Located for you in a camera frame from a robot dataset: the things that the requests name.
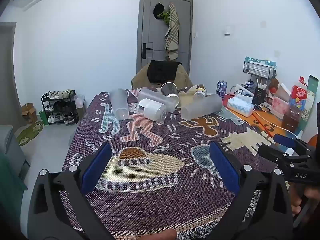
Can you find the black door handle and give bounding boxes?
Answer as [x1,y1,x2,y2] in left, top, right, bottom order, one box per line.
[142,43,153,59]

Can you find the cardboard box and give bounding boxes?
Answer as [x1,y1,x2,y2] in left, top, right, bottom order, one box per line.
[21,103,38,123]

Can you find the clear cup with dark inside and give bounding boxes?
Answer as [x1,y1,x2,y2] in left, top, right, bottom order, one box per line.
[161,82,179,98]

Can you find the black garment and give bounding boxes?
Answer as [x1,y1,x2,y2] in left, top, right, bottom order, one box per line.
[147,60,182,84]

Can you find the teal packet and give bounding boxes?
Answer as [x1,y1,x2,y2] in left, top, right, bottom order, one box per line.
[245,56,275,67]

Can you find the red box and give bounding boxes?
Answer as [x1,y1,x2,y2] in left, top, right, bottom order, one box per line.
[290,85,307,105]

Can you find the green bag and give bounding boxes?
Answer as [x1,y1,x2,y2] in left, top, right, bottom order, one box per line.
[39,110,49,126]

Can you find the short translucent plastic cup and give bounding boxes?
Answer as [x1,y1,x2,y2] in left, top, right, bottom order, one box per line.
[109,88,130,120]

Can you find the white cable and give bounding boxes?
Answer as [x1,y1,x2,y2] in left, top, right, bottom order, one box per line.
[252,110,298,138]

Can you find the orange desk mat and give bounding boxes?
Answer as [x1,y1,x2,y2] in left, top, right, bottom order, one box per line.
[226,94,298,140]

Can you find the grey door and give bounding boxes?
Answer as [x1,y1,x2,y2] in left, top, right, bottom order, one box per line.
[136,0,193,80]

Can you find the long translucent plastic cup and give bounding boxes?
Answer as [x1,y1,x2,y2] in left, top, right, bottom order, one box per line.
[137,87,180,113]

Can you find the plaid scarf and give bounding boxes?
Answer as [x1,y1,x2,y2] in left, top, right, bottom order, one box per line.
[164,4,180,60]

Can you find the clear brown container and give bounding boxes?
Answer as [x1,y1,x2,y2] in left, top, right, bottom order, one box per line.
[281,106,302,133]

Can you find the rows of shoes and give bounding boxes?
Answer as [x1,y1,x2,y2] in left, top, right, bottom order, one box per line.
[42,89,79,124]

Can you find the printed blanket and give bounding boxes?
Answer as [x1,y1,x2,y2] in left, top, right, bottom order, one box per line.
[61,85,278,240]

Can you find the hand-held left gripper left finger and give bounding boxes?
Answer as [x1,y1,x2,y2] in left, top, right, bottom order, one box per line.
[27,142,115,240]

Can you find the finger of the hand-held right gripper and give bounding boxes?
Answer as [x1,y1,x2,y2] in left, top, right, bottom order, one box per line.
[257,144,310,166]
[273,134,314,153]

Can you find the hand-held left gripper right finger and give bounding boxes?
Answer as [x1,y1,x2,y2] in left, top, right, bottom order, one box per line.
[207,141,294,240]

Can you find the pink box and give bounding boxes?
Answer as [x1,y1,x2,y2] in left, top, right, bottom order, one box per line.
[271,96,290,117]

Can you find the grey cabinet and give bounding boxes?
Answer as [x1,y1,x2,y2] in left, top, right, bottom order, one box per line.
[0,125,30,180]

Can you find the blue drink can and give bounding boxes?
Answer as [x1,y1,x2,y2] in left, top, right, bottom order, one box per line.
[216,80,227,99]

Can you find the white and blue tissue box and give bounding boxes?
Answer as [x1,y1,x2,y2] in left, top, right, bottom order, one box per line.
[227,96,254,117]

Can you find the large frosted plastic cup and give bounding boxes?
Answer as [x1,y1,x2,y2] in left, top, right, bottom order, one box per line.
[180,94,223,121]

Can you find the green rug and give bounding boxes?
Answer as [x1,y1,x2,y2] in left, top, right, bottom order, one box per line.
[15,120,44,147]

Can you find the black hat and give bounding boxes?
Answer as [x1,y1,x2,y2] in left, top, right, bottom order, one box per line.
[153,3,165,20]

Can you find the clear cup with white label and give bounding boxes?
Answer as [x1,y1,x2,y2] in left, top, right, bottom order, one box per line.
[136,98,167,123]

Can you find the black shoe rack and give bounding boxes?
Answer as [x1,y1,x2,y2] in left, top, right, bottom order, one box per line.
[41,89,80,125]

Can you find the person's right hand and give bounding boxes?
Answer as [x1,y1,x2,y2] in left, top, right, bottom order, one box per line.
[289,183,320,216]

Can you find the tall green box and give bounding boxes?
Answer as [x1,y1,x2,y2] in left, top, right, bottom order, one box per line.
[299,75,319,130]

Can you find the black wire rack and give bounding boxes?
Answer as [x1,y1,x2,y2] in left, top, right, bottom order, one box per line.
[243,61,277,80]

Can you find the green cloth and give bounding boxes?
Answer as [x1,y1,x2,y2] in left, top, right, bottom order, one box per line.
[0,152,28,240]

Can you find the white power strip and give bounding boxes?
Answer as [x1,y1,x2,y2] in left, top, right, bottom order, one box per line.
[234,84,254,97]

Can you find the cup with beige lid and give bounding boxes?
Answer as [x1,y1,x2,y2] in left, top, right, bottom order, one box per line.
[194,86,207,98]

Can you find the person's left hand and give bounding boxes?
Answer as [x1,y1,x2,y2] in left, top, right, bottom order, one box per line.
[152,230,177,240]

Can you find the black pen holder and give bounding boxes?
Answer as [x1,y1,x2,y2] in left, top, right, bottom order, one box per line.
[252,86,267,105]

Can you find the white plastic bag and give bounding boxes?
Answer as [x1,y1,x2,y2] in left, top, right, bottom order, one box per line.
[74,95,87,109]

